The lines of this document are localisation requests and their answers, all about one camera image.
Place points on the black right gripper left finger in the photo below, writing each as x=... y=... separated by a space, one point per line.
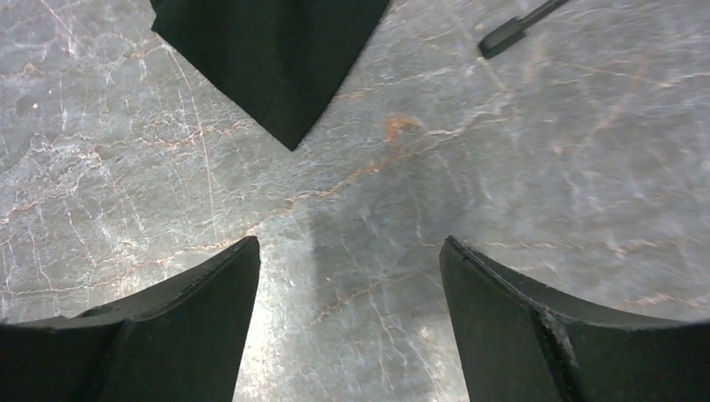
x=179 y=340

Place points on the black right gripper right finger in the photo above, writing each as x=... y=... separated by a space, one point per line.
x=521 y=340

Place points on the black floral t-shirt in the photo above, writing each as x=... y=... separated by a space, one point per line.
x=281 y=61

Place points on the black microphone tripod stand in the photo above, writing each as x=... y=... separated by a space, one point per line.
x=513 y=30

